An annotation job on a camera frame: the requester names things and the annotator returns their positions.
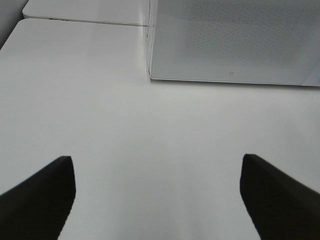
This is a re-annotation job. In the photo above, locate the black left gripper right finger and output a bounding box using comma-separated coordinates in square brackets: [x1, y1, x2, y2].
[239, 154, 320, 240]

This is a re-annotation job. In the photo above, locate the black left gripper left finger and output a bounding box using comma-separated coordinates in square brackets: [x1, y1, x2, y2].
[0, 156, 76, 240]

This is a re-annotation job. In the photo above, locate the white microwave oven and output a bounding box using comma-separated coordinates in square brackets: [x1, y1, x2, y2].
[146, 0, 320, 88]

